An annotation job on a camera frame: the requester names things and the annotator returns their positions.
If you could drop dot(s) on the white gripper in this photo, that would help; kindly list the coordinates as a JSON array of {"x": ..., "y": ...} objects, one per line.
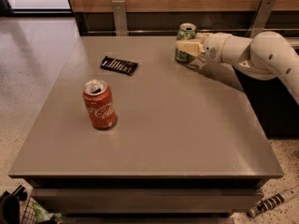
[{"x": 214, "y": 48}]

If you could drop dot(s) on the green soda can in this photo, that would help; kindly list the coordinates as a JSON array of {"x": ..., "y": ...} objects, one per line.
[{"x": 186, "y": 31}]

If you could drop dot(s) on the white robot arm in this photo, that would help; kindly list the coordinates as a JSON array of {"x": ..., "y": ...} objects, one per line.
[{"x": 265, "y": 56}]

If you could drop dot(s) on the red Coca-Cola can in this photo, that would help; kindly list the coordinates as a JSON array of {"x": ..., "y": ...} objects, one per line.
[{"x": 97, "y": 97}]

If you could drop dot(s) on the black snack bar wrapper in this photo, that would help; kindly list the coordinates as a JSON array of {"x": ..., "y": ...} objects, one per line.
[{"x": 120, "y": 66}]

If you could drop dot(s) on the grey table drawer front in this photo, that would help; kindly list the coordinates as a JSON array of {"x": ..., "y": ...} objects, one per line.
[{"x": 142, "y": 201}]

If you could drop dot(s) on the black white striped floor object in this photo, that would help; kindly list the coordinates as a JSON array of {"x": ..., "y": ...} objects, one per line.
[{"x": 271, "y": 203}]

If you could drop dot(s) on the green bag in basket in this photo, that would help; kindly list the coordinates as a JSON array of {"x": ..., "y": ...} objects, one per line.
[{"x": 44, "y": 217}]

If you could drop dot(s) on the black object bottom left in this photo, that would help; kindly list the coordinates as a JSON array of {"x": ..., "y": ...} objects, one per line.
[{"x": 10, "y": 205}]

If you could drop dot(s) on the right metal bracket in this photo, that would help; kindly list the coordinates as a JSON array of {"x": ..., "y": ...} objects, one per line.
[{"x": 261, "y": 17}]

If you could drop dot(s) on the metal bracket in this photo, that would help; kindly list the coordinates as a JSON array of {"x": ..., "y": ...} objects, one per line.
[
  {"x": 120, "y": 18},
  {"x": 261, "y": 17}
]

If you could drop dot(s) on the left metal bracket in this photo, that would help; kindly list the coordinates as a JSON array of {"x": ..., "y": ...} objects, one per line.
[{"x": 120, "y": 18}]

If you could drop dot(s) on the wire basket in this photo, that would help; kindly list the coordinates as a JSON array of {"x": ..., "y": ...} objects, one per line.
[{"x": 28, "y": 215}]

